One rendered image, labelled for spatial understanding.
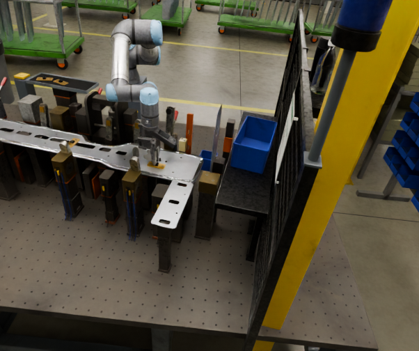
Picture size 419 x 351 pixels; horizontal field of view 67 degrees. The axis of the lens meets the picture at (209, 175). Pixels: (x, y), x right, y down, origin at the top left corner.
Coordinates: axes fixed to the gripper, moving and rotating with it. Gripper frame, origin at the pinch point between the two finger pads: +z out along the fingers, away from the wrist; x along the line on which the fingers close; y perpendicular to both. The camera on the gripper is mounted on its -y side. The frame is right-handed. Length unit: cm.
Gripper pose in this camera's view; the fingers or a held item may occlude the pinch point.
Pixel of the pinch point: (156, 162)
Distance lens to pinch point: 152.8
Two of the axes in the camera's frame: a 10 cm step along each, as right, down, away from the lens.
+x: -2.1, 5.8, -7.9
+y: -9.7, -1.9, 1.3
